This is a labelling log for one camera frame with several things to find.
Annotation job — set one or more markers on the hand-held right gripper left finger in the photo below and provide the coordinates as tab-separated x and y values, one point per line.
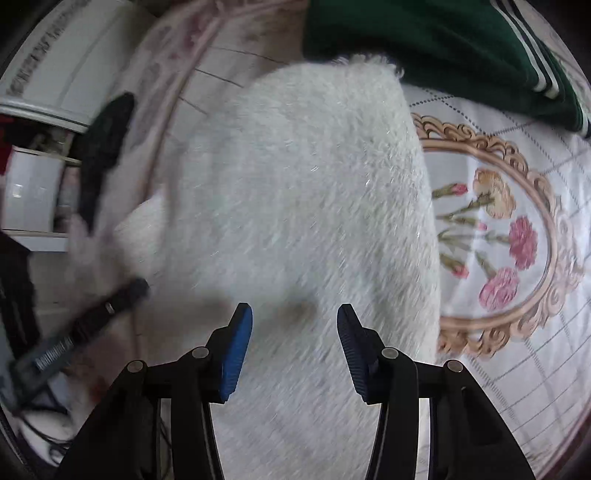
236	350

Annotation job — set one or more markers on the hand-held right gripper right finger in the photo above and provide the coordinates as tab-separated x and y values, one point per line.
353	350

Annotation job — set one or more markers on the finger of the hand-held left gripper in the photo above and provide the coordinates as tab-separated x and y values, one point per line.
113	304

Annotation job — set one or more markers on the white fuzzy jacket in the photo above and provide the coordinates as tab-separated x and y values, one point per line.
300	194

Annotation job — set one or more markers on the white drawer cabinet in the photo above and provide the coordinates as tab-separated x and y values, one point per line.
32	194

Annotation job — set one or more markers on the black cloth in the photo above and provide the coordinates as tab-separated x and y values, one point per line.
104	147

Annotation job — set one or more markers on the white sliding-door wardrobe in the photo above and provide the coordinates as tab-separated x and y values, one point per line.
69	60

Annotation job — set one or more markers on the white floral bed mat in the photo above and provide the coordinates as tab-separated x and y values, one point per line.
485	138

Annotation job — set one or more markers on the green white-striped folded garment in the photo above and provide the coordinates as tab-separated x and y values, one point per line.
415	37

